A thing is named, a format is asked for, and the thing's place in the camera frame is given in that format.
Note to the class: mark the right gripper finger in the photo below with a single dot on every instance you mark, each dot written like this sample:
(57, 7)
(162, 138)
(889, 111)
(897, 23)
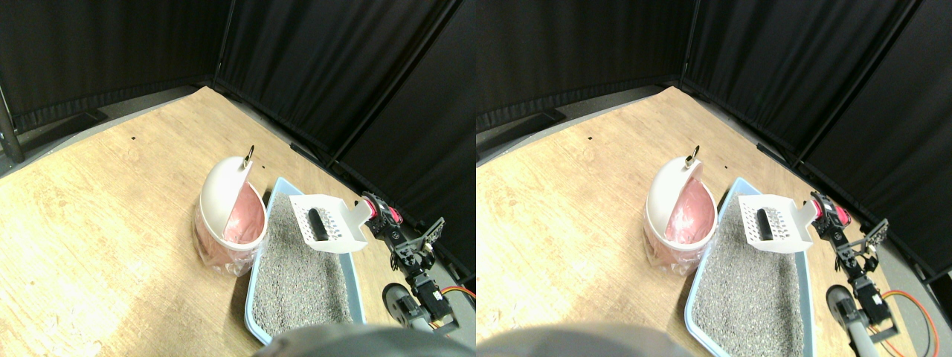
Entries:
(823, 208)
(375, 209)

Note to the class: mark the black lump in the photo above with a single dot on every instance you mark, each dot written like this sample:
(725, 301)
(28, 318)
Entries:
(317, 224)
(764, 224)

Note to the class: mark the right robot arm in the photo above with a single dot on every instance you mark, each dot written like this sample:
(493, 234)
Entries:
(866, 294)
(428, 290)

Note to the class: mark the black curtain stand foot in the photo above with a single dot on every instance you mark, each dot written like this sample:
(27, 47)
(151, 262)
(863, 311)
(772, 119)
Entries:
(305, 151)
(535, 119)
(74, 120)
(773, 152)

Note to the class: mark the blue litter tray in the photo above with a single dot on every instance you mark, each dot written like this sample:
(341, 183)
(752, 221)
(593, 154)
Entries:
(744, 297)
(297, 290)

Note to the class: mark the white bin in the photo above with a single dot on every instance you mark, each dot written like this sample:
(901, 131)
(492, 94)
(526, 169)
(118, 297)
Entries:
(669, 201)
(219, 201)

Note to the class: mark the black bracket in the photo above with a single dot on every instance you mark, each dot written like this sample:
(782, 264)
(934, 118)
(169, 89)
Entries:
(869, 239)
(424, 239)

